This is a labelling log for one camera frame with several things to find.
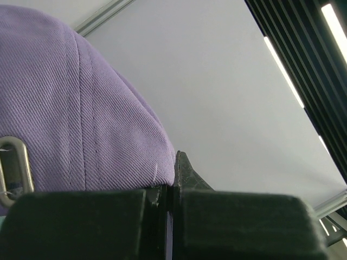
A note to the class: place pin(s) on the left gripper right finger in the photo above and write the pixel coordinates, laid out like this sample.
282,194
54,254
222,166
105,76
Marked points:
209,224

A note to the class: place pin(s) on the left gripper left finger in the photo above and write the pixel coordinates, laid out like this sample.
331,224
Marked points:
87,225

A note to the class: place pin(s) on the purple cap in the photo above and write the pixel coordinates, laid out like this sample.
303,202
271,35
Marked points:
85,127

